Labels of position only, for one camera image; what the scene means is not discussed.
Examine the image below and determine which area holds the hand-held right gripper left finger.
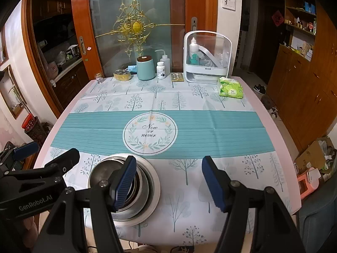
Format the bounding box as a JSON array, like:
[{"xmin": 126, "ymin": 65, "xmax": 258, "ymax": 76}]
[{"xmin": 32, "ymin": 155, "xmax": 137, "ymax": 253}]

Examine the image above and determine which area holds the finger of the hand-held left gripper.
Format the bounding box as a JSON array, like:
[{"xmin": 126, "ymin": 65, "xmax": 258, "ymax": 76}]
[
  {"xmin": 0, "ymin": 148, "xmax": 80, "ymax": 190},
  {"xmin": 0, "ymin": 141, "xmax": 39, "ymax": 176}
]

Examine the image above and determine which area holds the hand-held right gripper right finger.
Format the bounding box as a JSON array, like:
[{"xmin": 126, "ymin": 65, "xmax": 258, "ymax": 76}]
[{"xmin": 202, "ymin": 155, "xmax": 307, "ymax": 253}]

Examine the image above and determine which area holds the large steel bowl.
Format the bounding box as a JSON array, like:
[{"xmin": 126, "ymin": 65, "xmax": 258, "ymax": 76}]
[{"xmin": 88, "ymin": 157, "xmax": 154, "ymax": 220}]

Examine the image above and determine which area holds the small steel bowl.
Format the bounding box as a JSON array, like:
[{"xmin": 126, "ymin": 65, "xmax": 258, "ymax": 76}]
[{"xmin": 88, "ymin": 158, "xmax": 140, "ymax": 209}]

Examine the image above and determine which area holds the large white plate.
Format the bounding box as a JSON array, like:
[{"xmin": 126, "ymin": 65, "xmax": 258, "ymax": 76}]
[{"xmin": 87, "ymin": 153, "xmax": 161, "ymax": 227}]

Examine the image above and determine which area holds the person's left hand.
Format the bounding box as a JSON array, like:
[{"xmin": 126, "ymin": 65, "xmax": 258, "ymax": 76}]
[{"xmin": 22, "ymin": 215, "xmax": 40, "ymax": 243}]

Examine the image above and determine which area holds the red basket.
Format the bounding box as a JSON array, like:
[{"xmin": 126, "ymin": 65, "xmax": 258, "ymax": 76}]
[{"xmin": 21, "ymin": 113, "xmax": 39, "ymax": 132}]

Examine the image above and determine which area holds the tree printed teal tablecloth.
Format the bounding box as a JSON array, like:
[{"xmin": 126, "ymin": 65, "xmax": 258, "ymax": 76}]
[{"xmin": 49, "ymin": 80, "xmax": 291, "ymax": 243}]

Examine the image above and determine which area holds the pink rice cooker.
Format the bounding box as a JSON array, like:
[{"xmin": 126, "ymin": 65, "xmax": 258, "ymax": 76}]
[{"xmin": 46, "ymin": 61, "xmax": 58, "ymax": 78}]

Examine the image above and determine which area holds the pink plastic container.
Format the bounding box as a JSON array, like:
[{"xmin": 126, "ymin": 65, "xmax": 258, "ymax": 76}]
[{"xmin": 297, "ymin": 167, "xmax": 321, "ymax": 199}]

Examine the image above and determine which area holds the green tissue pack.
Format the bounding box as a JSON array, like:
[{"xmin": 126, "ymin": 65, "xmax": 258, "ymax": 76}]
[{"xmin": 217, "ymin": 76, "xmax": 244, "ymax": 99}]

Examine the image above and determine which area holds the cardboard box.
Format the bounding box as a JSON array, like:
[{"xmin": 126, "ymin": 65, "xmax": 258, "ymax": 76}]
[{"xmin": 294, "ymin": 136, "xmax": 337, "ymax": 174}]

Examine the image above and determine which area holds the round yellow tin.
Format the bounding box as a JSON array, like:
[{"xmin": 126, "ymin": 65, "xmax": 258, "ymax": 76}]
[{"xmin": 114, "ymin": 69, "xmax": 131, "ymax": 81}]

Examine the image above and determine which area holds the steel pot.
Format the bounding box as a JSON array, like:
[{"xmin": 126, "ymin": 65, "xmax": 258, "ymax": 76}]
[{"xmin": 67, "ymin": 45, "xmax": 81, "ymax": 58}]

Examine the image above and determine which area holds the grey blue chair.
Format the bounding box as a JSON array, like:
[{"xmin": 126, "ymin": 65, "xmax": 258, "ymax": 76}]
[{"xmin": 299, "ymin": 190, "xmax": 337, "ymax": 253}]

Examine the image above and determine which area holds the white storage box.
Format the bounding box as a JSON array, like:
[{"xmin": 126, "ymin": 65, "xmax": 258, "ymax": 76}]
[{"xmin": 183, "ymin": 30, "xmax": 233, "ymax": 84}]

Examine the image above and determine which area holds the teal canister with brown lid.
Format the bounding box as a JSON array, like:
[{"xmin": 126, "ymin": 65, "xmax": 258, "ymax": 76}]
[{"xmin": 136, "ymin": 55, "xmax": 156, "ymax": 81}]

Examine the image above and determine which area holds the white pill bottle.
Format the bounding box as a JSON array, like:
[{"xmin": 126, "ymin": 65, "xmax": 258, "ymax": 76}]
[{"xmin": 156, "ymin": 61, "xmax": 166, "ymax": 80}]

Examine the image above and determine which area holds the clear wash bottle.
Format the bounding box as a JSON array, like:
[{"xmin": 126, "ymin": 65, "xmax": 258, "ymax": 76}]
[{"xmin": 155, "ymin": 50, "xmax": 170, "ymax": 75}]

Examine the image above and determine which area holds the wooden shelf cabinet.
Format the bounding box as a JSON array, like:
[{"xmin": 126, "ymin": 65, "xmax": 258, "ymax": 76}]
[{"xmin": 267, "ymin": 0, "xmax": 337, "ymax": 151}]

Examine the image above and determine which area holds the white dropper bottle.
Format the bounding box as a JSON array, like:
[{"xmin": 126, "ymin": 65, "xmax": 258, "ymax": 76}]
[{"xmin": 189, "ymin": 37, "xmax": 198, "ymax": 58}]

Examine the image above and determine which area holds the wooden framed glass door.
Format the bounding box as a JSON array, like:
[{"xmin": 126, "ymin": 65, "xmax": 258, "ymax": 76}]
[{"xmin": 71, "ymin": 0, "xmax": 219, "ymax": 81}]

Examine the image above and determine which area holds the gold door ornament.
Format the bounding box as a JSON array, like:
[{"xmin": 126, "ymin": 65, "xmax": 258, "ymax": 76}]
[{"xmin": 95, "ymin": 0, "xmax": 186, "ymax": 56}]

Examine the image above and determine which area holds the dark wooden door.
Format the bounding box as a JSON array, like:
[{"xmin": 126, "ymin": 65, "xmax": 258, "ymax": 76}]
[{"xmin": 250, "ymin": 0, "xmax": 286, "ymax": 78}]

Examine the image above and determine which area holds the wooden picture frame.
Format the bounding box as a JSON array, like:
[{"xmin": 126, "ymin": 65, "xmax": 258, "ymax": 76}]
[{"xmin": 0, "ymin": 65, "xmax": 27, "ymax": 119}]

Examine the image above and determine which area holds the red wall decoration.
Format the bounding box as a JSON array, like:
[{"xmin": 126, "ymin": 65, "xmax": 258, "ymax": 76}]
[{"xmin": 272, "ymin": 10, "xmax": 284, "ymax": 27}]

